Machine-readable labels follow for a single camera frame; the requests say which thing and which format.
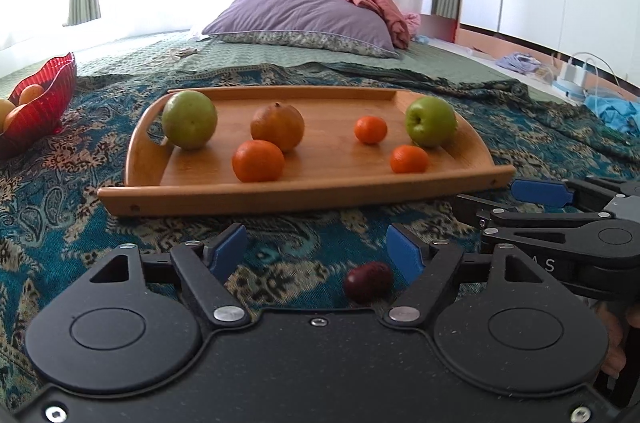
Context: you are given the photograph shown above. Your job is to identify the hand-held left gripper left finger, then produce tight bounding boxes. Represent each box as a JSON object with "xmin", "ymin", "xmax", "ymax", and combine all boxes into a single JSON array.
[{"xmin": 87, "ymin": 223, "xmax": 251, "ymax": 330}]

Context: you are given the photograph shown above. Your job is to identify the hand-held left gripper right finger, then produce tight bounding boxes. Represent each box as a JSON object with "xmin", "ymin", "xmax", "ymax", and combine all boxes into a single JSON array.
[{"xmin": 382, "ymin": 223, "xmax": 543, "ymax": 329}]

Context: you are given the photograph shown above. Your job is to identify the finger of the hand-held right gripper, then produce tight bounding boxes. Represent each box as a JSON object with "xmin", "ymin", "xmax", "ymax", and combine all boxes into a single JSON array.
[
  {"xmin": 454, "ymin": 194, "xmax": 613, "ymax": 249},
  {"xmin": 511, "ymin": 177, "xmax": 640, "ymax": 206}
]

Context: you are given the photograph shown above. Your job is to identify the dark red plum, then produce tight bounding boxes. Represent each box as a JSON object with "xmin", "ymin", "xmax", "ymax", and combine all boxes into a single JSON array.
[{"xmin": 343, "ymin": 261, "xmax": 393, "ymax": 305}]

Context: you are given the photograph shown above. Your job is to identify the medium orange mandarin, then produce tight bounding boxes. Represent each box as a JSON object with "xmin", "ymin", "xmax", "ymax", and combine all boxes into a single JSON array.
[{"xmin": 231, "ymin": 139, "xmax": 286, "ymax": 184}]

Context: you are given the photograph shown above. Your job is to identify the small orange mandarin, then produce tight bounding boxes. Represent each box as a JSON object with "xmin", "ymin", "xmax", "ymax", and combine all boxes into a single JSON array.
[
  {"xmin": 390, "ymin": 145, "xmax": 430, "ymax": 174},
  {"xmin": 354, "ymin": 116, "xmax": 388, "ymax": 146}
]

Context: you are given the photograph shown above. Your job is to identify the wooden tray with handles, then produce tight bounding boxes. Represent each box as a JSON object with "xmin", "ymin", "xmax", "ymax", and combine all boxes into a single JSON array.
[{"xmin": 97, "ymin": 86, "xmax": 516, "ymax": 218}]

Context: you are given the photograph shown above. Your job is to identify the brownish large orange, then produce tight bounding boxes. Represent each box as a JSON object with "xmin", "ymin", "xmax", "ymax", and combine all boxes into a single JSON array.
[{"xmin": 250, "ymin": 101, "xmax": 306, "ymax": 154}]

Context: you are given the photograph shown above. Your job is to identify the small green apple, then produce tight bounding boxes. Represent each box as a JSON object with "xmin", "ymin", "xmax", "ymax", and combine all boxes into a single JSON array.
[{"xmin": 404, "ymin": 96, "xmax": 458, "ymax": 148}]

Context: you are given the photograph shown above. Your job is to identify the large green apple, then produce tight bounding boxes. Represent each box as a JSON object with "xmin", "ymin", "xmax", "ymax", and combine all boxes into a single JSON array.
[{"xmin": 161, "ymin": 90, "xmax": 219, "ymax": 151}]

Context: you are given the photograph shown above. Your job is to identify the person's right hand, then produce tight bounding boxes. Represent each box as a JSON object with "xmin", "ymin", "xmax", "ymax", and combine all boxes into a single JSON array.
[{"xmin": 599, "ymin": 303, "xmax": 640, "ymax": 379}]

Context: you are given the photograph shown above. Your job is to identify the light blue cloth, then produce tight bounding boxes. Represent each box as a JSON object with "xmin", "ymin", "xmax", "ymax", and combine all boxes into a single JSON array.
[{"xmin": 582, "ymin": 95, "xmax": 640, "ymax": 136}]

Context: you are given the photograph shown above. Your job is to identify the teal paisley blanket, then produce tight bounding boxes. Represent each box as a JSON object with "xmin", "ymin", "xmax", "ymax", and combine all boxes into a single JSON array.
[{"xmin": 0, "ymin": 62, "xmax": 640, "ymax": 384}]

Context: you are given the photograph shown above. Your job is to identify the green bedspread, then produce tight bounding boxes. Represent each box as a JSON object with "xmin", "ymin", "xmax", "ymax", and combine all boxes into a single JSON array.
[{"xmin": 0, "ymin": 32, "xmax": 566, "ymax": 104}]

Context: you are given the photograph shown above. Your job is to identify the red glass bowl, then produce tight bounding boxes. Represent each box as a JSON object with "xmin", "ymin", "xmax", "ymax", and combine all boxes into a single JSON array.
[{"xmin": 0, "ymin": 52, "xmax": 78, "ymax": 161}]

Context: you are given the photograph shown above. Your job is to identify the purple pillow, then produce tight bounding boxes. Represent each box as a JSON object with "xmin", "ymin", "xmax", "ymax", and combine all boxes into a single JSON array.
[{"xmin": 201, "ymin": 0, "xmax": 403, "ymax": 60}]

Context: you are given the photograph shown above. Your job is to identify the white device with cables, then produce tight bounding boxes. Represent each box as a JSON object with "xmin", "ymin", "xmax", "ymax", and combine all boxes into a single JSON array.
[{"xmin": 557, "ymin": 53, "xmax": 593, "ymax": 86}]

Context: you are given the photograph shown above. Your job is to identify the reddish wooden bed frame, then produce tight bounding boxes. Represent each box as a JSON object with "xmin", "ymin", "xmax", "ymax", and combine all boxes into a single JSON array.
[{"xmin": 417, "ymin": 14, "xmax": 460, "ymax": 44}]

